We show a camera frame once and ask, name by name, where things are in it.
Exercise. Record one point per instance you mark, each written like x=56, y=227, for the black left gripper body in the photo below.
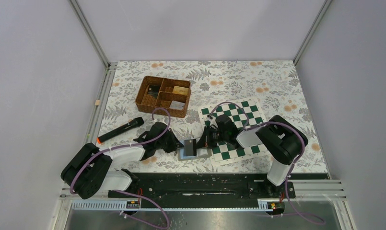
x=160, y=144

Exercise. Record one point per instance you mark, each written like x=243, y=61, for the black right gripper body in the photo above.
x=217, y=136

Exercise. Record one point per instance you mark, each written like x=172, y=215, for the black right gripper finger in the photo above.
x=204, y=142
x=208, y=132

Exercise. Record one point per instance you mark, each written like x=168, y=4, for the silver metal card holder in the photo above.
x=201, y=154

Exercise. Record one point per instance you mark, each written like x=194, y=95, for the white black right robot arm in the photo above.
x=283, y=141

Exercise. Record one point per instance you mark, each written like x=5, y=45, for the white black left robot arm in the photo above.
x=93, y=170

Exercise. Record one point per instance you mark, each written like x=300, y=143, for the silver cards in basket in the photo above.
x=176, y=105

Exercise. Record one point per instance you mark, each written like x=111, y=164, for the gold cards in basket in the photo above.
x=180, y=90

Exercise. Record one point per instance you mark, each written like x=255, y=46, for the black cards in basket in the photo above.
x=153, y=90

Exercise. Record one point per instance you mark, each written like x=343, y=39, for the green white chessboard mat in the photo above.
x=242, y=111

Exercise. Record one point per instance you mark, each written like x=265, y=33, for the black microphone orange tip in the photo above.
x=137, y=122

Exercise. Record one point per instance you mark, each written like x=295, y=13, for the brown woven divided basket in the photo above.
x=147, y=104

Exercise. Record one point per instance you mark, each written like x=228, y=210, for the floral patterned table mat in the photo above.
x=275, y=85

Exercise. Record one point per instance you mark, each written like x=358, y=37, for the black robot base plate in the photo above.
x=208, y=190

